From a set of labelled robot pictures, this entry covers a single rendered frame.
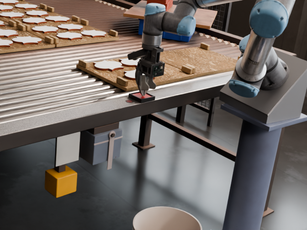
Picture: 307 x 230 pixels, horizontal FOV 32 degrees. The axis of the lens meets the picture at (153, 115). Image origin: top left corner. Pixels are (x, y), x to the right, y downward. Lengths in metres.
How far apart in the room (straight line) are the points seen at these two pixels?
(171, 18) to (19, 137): 0.69
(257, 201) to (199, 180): 1.11
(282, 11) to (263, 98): 0.61
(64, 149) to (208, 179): 1.76
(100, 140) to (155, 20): 0.49
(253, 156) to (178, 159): 1.46
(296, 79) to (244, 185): 0.53
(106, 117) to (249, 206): 0.82
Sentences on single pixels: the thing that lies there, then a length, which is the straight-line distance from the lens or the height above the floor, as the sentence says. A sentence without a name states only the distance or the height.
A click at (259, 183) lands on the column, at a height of 0.56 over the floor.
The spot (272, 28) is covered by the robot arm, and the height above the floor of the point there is 1.32.
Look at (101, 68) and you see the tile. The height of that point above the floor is 0.95.
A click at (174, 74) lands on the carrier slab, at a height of 0.94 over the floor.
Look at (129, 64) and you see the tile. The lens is 2.46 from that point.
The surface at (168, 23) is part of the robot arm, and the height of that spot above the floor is 1.24.
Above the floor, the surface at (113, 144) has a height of 0.77.
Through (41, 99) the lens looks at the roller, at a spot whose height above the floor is 0.92.
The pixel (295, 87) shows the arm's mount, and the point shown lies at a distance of 2.26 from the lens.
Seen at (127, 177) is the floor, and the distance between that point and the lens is 3.45.
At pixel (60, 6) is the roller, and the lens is 3.79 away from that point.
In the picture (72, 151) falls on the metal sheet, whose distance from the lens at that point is 1.97.
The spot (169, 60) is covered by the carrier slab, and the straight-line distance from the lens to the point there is 2.64.
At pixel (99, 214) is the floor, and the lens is 3.05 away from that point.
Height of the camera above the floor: 1.65
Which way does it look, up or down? 22 degrees down
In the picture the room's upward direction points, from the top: 7 degrees clockwise
